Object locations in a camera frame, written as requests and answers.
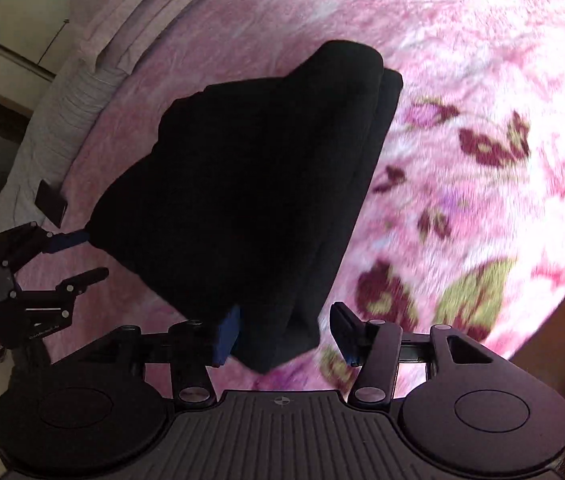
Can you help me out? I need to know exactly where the black zip jacket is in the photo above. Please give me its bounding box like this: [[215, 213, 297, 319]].
[[84, 40, 404, 375]]

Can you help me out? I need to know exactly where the black phone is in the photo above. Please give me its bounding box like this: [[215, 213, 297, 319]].
[[35, 180, 69, 225]]

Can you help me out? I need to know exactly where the white striped quilt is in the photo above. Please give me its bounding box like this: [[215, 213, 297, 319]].
[[0, 62, 128, 241]]

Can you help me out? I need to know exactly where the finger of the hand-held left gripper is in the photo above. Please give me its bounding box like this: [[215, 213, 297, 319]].
[[0, 224, 88, 268], [10, 266, 110, 311]]

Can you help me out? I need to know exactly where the pink floral blanket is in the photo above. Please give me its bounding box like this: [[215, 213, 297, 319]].
[[0, 0, 565, 396]]

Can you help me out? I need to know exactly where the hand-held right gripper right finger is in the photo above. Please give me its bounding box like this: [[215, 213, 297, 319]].
[[330, 301, 511, 406]]

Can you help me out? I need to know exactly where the pink pillow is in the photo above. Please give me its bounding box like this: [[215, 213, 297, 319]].
[[95, 0, 243, 77], [69, 0, 213, 61]]

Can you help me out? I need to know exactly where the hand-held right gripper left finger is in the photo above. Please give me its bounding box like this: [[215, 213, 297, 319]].
[[77, 305, 242, 407]]

